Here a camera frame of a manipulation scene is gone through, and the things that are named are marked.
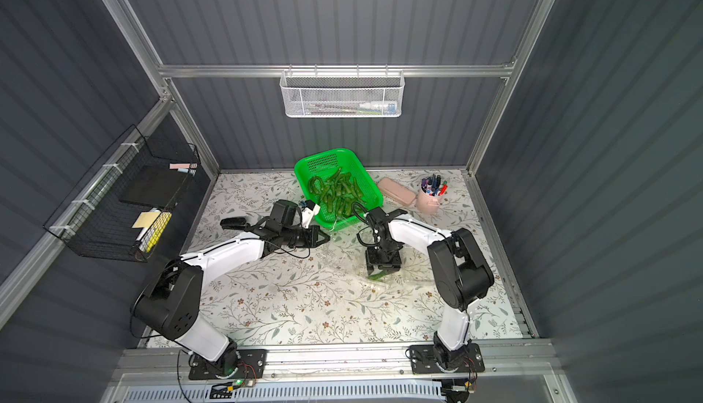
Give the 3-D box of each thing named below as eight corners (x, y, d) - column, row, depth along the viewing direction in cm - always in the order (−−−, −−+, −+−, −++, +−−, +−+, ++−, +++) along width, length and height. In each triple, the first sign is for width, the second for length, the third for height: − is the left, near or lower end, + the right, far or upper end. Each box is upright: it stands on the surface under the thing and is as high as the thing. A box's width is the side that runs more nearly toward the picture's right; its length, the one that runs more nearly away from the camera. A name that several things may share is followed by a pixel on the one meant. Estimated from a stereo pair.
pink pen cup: (418, 216, 106) (424, 195, 96) (415, 196, 113) (420, 174, 103) (442, 216, 106) (450, 195, 96) (437, 195, 113) (444, 174, 103)
